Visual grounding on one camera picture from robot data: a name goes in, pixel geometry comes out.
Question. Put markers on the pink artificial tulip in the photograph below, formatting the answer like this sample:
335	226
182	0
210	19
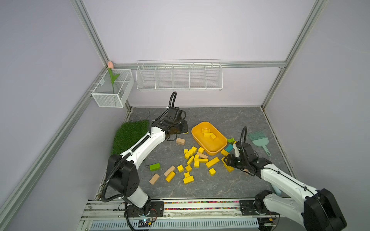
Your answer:
113	77

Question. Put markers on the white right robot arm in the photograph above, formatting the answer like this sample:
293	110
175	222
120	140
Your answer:
316	210

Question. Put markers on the yellow flat horizontal block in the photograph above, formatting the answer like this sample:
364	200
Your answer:
201	160

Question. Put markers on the green plastic dustpan brush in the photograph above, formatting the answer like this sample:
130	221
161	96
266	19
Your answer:
259	139

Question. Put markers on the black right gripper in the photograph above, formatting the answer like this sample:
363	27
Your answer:
229	160

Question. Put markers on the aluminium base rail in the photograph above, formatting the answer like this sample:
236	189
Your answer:
214	214

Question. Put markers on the teal block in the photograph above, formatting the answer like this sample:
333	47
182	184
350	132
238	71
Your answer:
229	148

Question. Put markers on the natural wood block lower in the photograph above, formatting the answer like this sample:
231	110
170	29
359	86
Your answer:
154	179

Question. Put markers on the natural wood centre block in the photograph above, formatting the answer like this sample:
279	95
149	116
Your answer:
202	155

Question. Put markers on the natural wood long block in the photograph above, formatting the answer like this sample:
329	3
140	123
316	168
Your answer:
171	169

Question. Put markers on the green artificial grass mat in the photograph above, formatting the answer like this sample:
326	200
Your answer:
127	135

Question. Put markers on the white wire shelf basket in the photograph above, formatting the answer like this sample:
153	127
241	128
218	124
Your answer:
196	74

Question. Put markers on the white mesh corner basket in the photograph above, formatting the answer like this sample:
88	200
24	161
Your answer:
114	87

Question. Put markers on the yellow plastic tub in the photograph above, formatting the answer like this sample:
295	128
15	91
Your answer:
211	147

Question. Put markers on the yellow block bottom wide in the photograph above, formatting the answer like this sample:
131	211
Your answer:
188	180

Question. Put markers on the yellow block front long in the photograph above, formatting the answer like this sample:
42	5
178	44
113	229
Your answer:
170	176

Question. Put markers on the yellow small cube right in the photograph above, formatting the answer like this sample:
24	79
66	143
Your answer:
212	171

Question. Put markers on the green rectangular block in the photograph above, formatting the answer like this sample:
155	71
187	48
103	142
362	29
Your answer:
155	167

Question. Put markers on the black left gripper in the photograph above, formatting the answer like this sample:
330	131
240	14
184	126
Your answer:
185	127

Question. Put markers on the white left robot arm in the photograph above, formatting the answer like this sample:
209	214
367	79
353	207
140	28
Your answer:
122	179

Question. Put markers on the yellow arch block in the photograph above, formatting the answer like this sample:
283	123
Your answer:
206	130

